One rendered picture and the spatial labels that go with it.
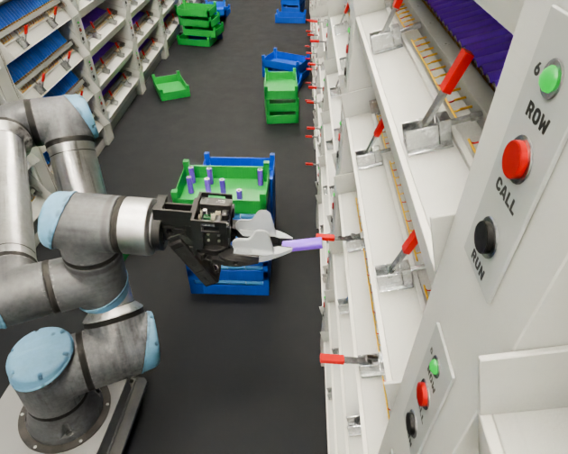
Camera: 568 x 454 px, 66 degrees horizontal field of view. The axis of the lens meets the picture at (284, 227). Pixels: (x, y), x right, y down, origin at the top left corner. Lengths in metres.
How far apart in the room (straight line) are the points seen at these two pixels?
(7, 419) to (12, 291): 0.71
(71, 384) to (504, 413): 1.06
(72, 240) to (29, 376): 0.52
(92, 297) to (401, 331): 0.51
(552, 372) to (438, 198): 0.18
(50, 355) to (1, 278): 0.41
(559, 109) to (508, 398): 0.13
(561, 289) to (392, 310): 0.35
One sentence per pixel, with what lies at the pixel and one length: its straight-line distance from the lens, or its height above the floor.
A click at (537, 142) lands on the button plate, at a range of 0.20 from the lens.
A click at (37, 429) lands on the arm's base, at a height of 0.20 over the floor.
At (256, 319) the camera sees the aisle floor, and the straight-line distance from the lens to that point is 1.64.
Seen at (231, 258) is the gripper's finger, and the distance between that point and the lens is 0.67.
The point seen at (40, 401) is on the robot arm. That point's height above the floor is 0.32.
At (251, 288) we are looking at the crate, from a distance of 1.69.
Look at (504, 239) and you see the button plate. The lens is 0.22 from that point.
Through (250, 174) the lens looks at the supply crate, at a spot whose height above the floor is 0.42.
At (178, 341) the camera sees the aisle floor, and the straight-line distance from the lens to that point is 1.62.
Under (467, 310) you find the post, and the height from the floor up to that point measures 1.11.
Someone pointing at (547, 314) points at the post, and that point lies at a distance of 0.20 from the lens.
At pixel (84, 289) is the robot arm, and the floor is 0.75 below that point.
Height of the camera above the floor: 1.29
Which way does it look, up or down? 40 degrees down
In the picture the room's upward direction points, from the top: straight up
